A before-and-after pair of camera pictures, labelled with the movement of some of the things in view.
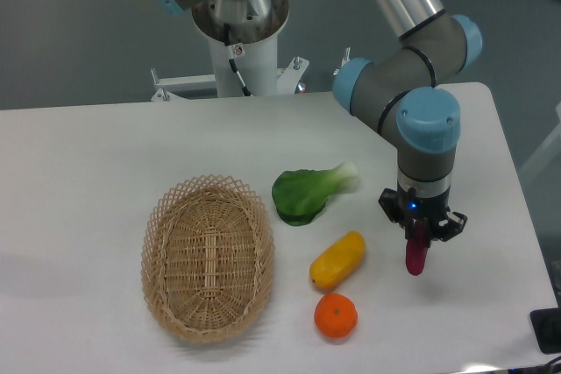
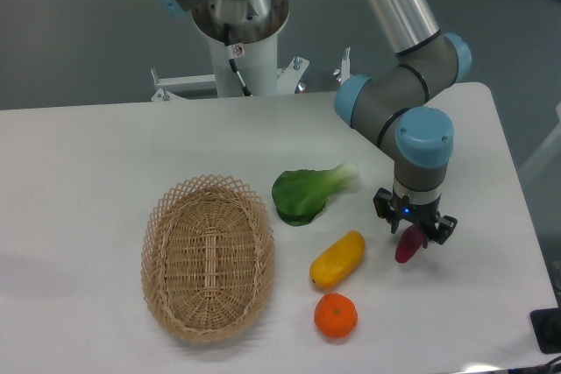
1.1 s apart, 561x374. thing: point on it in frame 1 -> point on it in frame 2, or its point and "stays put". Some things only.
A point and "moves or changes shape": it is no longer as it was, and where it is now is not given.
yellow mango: (337, 261) stays put
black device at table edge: (547, 328) stays put
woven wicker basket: (207, 257) stays put
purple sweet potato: (415, 249) moves or changes shape
